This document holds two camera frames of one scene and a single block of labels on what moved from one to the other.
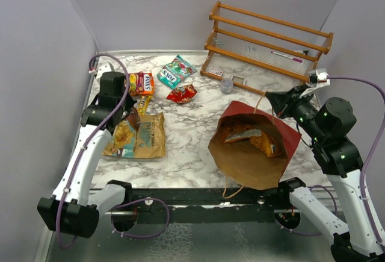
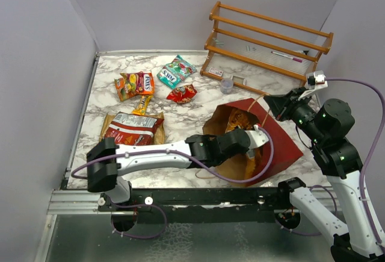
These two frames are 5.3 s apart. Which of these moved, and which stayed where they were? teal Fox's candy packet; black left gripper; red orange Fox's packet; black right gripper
Moved: black left gripper
Stayed: red orange Fox's packet; teal Fox's candy packet; black right gripper
